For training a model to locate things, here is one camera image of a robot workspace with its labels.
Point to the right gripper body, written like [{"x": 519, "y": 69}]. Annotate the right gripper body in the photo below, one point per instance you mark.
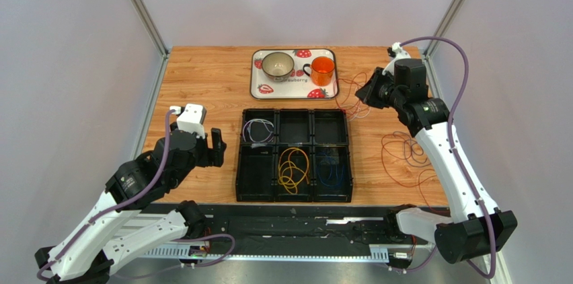
[{"x": 373, "y": 90}]

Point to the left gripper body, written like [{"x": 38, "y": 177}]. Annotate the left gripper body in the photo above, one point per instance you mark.
[{"x": 204, "y": 153}]

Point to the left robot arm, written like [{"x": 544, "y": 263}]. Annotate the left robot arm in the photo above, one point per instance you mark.
[{"x": 92, "y": 253}]

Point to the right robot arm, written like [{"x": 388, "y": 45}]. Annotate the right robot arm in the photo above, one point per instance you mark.
[{"x": 475, "y": 225}]

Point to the orange mug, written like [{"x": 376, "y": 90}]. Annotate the orange mug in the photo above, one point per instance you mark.
[{"x": 320, "y": 70}]

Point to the black six-compartment organizer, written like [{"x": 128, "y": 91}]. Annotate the black six-compartment organizer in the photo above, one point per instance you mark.
[{"x": 294, "y": 155}]

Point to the strawberry pattern tray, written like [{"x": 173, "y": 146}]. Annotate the strawberry pattern tray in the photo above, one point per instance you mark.
[{"x": 298, "y": 84}]

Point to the grey ceramic bowl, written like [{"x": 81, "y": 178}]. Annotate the grey ceramic bowl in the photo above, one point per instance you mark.
[{"x": 278, "y": 66}]

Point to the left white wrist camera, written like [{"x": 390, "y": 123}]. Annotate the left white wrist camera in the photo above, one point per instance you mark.
[{"x": 190, "y": 119}]

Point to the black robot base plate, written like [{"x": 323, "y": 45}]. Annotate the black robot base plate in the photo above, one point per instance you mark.
[{"x": 305, "y": 230}]

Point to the aluminium frame rail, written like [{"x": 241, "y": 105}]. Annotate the aluminium frame rail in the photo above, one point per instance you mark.
[{"x": 210, "y": 247}]

